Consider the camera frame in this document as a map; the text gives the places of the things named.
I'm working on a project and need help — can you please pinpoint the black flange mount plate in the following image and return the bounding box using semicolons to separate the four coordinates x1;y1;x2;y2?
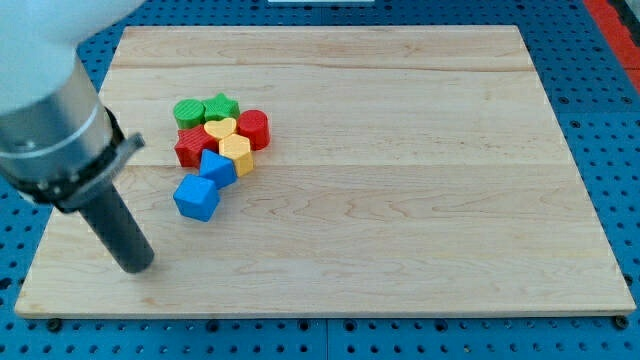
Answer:
18;108;145;213

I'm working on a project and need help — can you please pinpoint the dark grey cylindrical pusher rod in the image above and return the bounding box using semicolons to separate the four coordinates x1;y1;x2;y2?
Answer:
79;184;155;273

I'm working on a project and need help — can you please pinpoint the blue cube block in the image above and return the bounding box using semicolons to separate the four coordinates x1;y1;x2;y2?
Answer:
173;174;220;222

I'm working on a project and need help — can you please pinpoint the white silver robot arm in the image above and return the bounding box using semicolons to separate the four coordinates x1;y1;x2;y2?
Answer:
1;0;154;273

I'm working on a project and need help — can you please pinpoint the red star block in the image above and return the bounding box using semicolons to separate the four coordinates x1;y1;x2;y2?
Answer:
174;125;218;168

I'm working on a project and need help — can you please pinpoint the blue triangular block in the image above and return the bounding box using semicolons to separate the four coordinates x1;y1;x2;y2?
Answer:
198;149;237;189

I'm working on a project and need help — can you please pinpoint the green cylinder block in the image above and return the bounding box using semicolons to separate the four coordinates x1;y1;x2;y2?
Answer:
173;99;205;130

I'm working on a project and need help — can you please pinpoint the yellow heart block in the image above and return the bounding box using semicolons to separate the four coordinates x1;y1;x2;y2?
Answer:
204;117;237;141

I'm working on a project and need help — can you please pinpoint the yellow hexagon block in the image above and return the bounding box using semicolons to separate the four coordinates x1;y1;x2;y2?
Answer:
219;134;254;177

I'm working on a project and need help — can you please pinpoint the green star block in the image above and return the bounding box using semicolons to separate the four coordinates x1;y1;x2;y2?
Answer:
202;93;240;122

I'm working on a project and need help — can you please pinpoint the red cylinder block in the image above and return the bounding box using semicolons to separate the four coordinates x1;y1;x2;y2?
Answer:
237;109;271;151

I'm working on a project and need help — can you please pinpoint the light wooden board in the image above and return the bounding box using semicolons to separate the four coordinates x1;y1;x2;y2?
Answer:
15;25;636;319

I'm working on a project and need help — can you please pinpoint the red strip at corner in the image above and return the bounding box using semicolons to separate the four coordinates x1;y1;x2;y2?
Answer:
583;0;639;90

